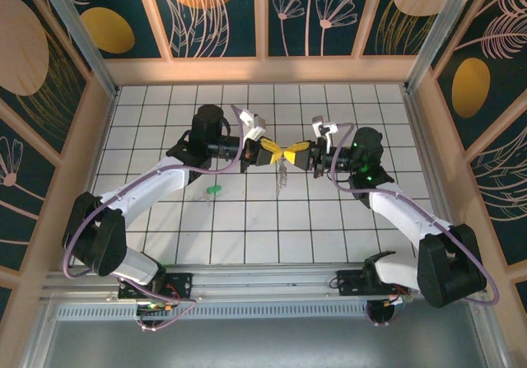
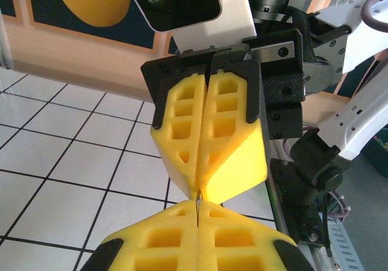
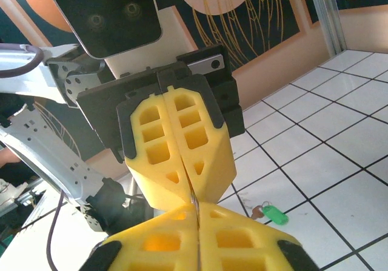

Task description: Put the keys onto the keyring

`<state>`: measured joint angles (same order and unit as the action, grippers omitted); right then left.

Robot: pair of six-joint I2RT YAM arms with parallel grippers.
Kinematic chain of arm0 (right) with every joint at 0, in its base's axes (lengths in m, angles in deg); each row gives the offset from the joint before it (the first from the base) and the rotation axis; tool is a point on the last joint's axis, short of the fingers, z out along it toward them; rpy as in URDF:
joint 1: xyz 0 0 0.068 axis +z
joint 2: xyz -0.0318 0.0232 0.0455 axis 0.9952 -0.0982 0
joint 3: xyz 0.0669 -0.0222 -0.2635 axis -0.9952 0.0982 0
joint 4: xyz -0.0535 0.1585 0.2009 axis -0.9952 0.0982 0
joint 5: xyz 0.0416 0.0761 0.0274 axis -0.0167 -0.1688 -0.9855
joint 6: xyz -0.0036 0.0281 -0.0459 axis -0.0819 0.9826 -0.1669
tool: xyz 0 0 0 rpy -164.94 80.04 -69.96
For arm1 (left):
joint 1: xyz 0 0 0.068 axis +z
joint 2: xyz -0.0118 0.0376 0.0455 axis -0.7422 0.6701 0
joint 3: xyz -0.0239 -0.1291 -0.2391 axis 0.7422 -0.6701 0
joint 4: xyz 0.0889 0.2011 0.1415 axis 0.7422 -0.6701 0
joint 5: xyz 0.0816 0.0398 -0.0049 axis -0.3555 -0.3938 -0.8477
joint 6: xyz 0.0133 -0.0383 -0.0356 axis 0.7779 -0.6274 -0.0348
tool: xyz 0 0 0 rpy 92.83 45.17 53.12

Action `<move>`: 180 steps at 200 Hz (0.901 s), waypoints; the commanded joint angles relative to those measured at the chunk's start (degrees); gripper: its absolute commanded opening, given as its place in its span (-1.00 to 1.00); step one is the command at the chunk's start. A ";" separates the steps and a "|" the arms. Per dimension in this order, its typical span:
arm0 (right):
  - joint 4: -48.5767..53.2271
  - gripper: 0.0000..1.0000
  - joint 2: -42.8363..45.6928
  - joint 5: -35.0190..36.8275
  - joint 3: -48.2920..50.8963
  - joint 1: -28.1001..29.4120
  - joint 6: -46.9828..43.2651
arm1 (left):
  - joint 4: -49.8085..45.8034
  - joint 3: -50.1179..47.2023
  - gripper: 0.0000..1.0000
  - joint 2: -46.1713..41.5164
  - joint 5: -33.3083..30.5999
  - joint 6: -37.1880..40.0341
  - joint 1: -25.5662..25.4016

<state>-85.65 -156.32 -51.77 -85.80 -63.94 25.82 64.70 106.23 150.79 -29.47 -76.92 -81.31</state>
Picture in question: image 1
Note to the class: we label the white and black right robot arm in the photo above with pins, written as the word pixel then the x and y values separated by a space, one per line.
pixel 399 211

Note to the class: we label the long aluminium base rail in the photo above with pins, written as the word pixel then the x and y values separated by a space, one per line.
pixel 263 279

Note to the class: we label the green-headed key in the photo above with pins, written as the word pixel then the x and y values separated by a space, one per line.
pixel 214 188

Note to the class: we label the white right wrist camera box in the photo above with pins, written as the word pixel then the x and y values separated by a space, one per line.
pixel 321 127

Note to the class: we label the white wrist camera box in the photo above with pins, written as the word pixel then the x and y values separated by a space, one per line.
pixel 255 123
pixel 321 127

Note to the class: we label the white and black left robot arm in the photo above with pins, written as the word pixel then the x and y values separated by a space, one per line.
pixel 152 183

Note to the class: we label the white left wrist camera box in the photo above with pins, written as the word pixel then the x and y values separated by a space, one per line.
pixel 255 123

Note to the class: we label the aluminium side rail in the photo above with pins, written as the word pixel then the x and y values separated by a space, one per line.
pixel 420 137
pixel 99 145

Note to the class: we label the aluminium corner post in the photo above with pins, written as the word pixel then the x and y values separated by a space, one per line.
pixel 78 34
pixel 439 34

